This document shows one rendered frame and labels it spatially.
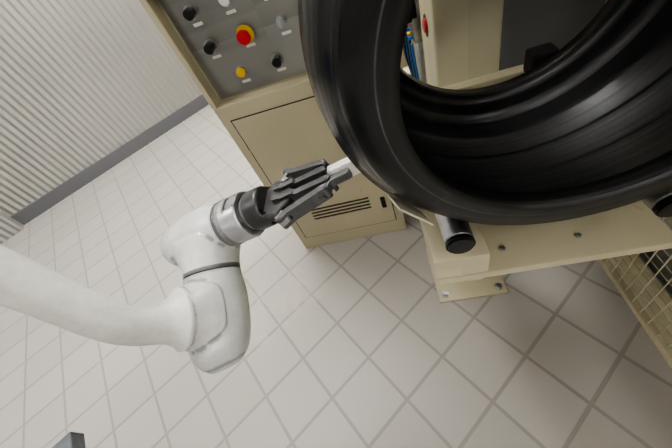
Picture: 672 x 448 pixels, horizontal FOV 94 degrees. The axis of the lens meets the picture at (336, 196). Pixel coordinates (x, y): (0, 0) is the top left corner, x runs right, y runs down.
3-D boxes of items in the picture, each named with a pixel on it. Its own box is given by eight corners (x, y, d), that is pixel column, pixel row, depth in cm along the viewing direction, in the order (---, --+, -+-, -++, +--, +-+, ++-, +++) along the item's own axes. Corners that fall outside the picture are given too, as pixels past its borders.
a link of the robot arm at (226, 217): (217, 191, 60) (241, 178, 57) (250, 217, 65) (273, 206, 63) (204, 229, 53) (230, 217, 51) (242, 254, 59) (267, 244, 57)
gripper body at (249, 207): (233, 218, 52) (277, 198, 49) (242, 183, 58) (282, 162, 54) (263, 241, 57) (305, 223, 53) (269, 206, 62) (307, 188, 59)
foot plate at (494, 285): (426, 249, 150) (425, 246, 149) (485, 238, 145) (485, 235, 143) (439, 303, 132) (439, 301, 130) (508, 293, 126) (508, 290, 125)
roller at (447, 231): (420, 129, 74) (402, 124, 73) (429, 112, 71) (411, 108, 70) (465, 256, 50) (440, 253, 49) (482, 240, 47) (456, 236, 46)
